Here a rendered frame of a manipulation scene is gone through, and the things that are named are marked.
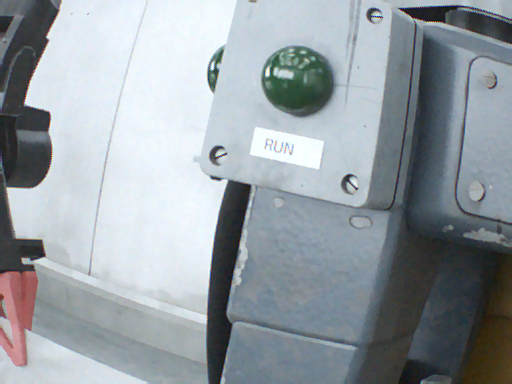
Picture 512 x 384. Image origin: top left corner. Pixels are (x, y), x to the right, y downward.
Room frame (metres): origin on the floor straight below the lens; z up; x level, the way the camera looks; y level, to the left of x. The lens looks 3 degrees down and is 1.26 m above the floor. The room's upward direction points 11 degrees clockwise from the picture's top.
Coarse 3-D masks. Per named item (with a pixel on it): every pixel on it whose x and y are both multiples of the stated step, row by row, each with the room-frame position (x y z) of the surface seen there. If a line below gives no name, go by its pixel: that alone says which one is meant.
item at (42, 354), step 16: (0, 320) 0.85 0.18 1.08; (32, 336) 0.83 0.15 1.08; (0, 352) 0.85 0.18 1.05; (32, 352) 0.83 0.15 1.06; (48, 352) 0.83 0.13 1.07; (64, 352) 0.82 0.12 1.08; (0, 368) 0.85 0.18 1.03; (16, 368) 0.84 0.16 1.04; (32, 368) 0.83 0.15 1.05; (48, 368) 0.83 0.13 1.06; (64, 368) 0.82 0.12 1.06; (80, 368) 0.81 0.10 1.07; (96, 368) 0.80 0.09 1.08
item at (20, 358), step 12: (0, 276) 0.82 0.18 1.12; (12, 276) 0.82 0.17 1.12; (0, 288) 0.82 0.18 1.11; (12, 288) 0.82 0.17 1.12; (12, 300) 0.82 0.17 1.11; (12, 312) 0.83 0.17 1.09; (12, 324) 0.83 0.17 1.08; (0, 336) 0.84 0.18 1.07; (12, 336) 0.83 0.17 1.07; (24, 336) 0.83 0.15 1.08; (12, 348) 0.84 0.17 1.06; (24, 348) 0.83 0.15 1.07; (12, 360) 0.84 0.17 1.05; (24, 360) 0.83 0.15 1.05
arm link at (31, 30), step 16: (0, 0) 0.87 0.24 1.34; (16, 0) 0.86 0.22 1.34; (32, 0) 0.85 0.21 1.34; (48, 0) 0.87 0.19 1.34; (0, 16) 0.86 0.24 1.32; (16, 16) 0.85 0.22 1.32; (32, 16) 0.86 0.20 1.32; (48, 16) 0.88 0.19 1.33; (0, 32) 0.86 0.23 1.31; (16, 32) 0.84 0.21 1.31; (32, 32) 0.86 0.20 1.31; (48, 32) 0.89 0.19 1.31; (0, 48) 0.84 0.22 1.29; (16, 48) 0.85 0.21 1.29; (0, 64) 0.83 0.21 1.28; (0, 80) 0.84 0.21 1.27
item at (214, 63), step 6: (222, 48) 0.54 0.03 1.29; (216, 54) 0.54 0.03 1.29; (222, 54) 0.54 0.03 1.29; (210, 60) 0.55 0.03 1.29; (216, 60) 0.54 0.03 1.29; (210, 66) 0.54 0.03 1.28; (216, 66) 0.54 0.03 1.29; (210, 72) 0.54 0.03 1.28; (216, 72) 0.54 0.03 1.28; (210, 78) 0.54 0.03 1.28; (216, 78) 0.54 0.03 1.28; (210, 84) 0.54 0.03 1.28; (216, 84) 0.54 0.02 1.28
